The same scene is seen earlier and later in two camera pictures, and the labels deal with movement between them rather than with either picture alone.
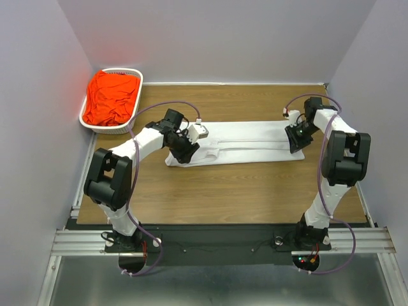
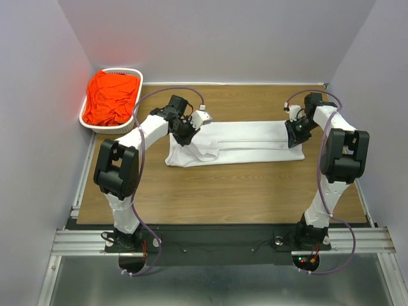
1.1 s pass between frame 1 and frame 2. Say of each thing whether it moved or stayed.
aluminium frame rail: stayed
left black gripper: moved
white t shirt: stayed
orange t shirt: stayed
